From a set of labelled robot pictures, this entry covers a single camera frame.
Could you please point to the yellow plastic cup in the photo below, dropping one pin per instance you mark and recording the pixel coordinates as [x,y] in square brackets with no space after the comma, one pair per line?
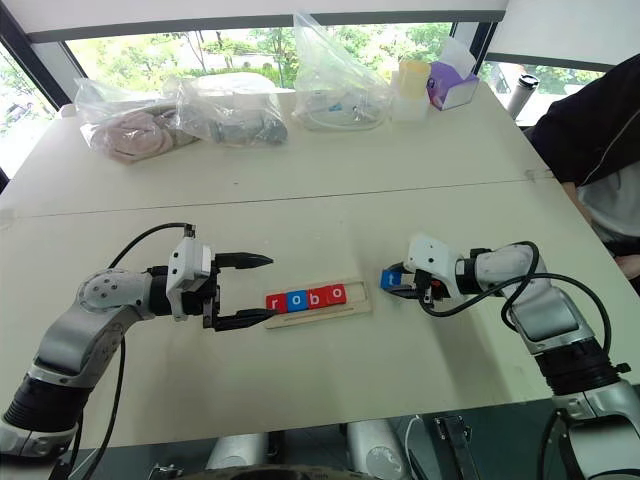
[414,80]

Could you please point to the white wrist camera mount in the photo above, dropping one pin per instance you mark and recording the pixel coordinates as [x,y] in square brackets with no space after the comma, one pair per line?
[187,265]
[430,255]

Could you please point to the clear tape strip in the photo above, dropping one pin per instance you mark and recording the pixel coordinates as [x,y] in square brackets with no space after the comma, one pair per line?
[537,175]

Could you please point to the grey thermos bottle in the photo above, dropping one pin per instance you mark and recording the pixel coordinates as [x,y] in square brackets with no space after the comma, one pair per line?
[522,97]

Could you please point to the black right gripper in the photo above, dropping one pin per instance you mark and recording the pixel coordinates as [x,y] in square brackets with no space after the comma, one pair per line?
[435,287]

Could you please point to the silver rounded robot leg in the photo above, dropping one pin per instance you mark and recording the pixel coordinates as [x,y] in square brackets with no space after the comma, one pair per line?
[235,452]
[375,450]

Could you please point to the plastic bag with pink cloth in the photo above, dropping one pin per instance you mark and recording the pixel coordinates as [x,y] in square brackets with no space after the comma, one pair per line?
[135,135]

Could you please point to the red letter tile o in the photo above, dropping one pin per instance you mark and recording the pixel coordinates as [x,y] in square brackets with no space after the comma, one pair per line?
[335,294]

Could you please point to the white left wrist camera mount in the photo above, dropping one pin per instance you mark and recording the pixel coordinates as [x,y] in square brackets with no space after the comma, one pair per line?
[187,265]

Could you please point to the white translucent container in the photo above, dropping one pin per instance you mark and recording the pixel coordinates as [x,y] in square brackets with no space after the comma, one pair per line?
[410,110]

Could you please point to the purple tissue box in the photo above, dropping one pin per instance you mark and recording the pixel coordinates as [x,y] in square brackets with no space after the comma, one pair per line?
[452,92]

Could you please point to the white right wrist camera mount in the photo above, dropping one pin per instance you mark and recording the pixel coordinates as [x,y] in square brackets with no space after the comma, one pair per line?
[430,255]

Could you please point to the narrow white roller blind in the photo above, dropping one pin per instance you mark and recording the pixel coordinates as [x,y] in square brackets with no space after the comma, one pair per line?
[570,25]

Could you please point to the wide white roller blind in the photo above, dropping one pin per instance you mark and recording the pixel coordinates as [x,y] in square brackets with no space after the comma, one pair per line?
[250,12]

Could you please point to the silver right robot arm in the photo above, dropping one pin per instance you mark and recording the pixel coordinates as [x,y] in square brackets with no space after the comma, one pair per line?
[550,310]

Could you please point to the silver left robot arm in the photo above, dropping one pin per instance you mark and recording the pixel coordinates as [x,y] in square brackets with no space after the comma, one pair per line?
[100,300]

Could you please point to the blue letter tile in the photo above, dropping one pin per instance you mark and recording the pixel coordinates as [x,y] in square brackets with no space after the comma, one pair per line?
[392,280]
[297,301]

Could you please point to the white tissue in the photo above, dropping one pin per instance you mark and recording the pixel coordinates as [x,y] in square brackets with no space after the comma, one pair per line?
[456,55]

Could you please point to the black metal bracket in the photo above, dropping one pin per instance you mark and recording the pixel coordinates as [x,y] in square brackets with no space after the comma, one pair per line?
[452,445]

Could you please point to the wooden letter tray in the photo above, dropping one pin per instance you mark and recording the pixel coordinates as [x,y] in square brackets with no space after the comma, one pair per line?
[350,310]

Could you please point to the person in dark jacket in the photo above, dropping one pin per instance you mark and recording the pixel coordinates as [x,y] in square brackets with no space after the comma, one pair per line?
[595,130]

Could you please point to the plastic bag with grey items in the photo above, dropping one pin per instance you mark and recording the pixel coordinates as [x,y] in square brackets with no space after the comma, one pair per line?
[240,125]

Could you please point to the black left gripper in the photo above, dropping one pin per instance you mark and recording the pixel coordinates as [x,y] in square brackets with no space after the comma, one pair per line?
[200,297]

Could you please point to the red letter tile b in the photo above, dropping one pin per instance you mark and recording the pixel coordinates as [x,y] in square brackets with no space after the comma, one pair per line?
[316,298]

